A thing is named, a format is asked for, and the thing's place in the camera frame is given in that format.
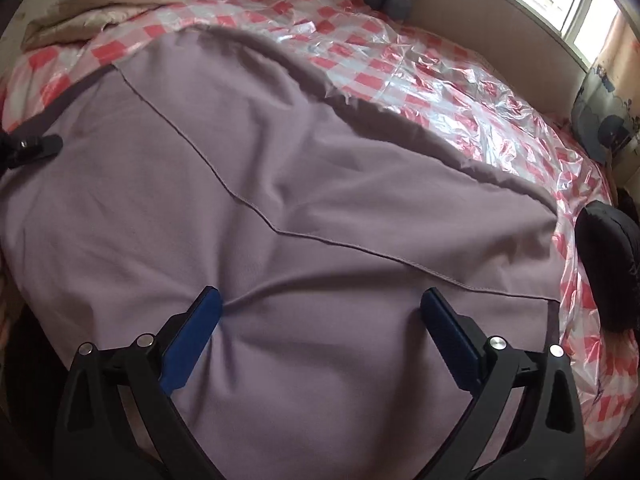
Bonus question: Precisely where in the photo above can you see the lilac and purple garment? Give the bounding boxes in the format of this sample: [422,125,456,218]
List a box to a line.
[1,27,561,479]

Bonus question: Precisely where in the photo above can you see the beige quilted jacket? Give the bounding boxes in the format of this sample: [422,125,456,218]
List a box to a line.
[21,0,184,52]

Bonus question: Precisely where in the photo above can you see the black jacket on right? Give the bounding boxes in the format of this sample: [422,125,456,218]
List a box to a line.
[575,200,639,333]

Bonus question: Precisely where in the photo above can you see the pink blue right curtain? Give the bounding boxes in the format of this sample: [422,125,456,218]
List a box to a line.
[570,14,639,165]

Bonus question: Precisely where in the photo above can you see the red checkered plastic bed cover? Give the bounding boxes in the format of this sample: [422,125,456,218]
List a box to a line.
[1,0,639,466]

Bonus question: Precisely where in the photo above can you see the beige padded headboard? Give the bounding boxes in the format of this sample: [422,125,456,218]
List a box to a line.
[407,0,587,118]

